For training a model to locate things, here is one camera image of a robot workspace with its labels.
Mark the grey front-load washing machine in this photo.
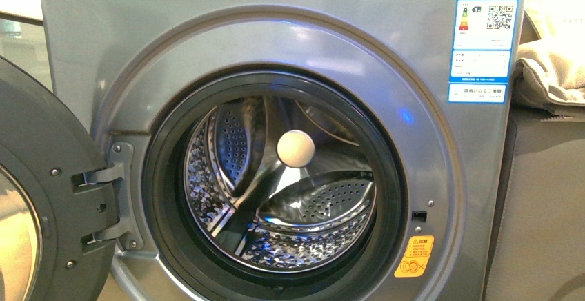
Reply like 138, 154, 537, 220
41, 0, 523, 300

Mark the orange warning sticker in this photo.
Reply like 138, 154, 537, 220
394, 235, 435, 278

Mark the blue energy label sticker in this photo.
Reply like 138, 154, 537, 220
447, 0, 520, 104

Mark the dark grey washer door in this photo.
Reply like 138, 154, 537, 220
1, 59, 118, 300

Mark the beige cloth on cabinet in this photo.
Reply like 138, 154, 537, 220
510, 0, 584, 121

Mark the grey cabinet beside washer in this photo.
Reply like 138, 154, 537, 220
484, 108, 584, 300

